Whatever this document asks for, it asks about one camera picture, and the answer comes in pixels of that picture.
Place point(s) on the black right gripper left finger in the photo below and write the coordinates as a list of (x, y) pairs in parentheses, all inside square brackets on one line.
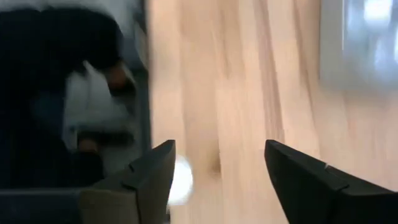
[(124, 202)]

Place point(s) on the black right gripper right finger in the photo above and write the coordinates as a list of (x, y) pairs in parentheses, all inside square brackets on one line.
[(326, 196)]

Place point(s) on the black aluminium rail frame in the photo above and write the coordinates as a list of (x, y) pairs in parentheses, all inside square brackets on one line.
[(143, 109)]

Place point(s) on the person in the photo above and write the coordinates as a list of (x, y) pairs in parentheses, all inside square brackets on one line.
[(46, 62)]

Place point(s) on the white pill bottle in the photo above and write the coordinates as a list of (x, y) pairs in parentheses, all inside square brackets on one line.
[(182, 182)]

